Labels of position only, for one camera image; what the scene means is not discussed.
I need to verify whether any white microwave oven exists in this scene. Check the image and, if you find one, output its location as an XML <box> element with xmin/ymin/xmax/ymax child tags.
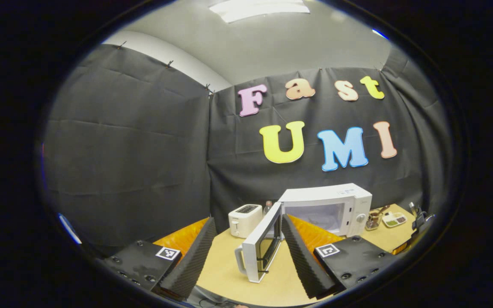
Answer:
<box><xmin>235</xmin><ymin>183</ymin><xmax>373</xmax><ymax>284</ymax></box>

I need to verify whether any metal wire basket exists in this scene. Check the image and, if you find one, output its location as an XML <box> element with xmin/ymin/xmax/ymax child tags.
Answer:
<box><xmin>365</xmin><ymin>205</ymin><xmax>390</xmax><ymax>231</ymax></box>

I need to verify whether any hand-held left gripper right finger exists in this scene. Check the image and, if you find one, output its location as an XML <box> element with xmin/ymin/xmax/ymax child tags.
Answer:
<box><xmin>282</xmin><ymin>214</ymin><xmax>399</xmax><ymax>300</ymax></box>

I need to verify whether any white divided dish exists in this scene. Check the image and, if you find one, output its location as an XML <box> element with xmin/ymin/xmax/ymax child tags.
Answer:
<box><xmin>382</xmin><ymin>213</ymin><xmax>407</xmax><ymax>228</ymax></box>

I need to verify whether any black backdrop cloth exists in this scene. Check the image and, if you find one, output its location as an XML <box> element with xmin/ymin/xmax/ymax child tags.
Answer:
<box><xmin>41</xmin><ymin>43</ymin><xmax>450</xmax><ymax>253</ymax></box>

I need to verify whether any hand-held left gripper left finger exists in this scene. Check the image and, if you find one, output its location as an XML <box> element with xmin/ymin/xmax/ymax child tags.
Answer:
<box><xmin>101</xmin><ymin>217</ymin><xmax>217</xmax><ymax>300</ymax></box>

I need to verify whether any long ceiling light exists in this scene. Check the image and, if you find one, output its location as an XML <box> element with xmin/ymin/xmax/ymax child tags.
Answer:
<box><xmin>209</xmin><ymin>0</ymin><xmax>311</xmax><ymax>24</ymax></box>

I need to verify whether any white toaster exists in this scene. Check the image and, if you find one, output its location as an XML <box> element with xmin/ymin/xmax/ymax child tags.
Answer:
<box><xmin>228</xmin><ymin>204</ymin><xmax>263</xmax><ymax>239</ymax></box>

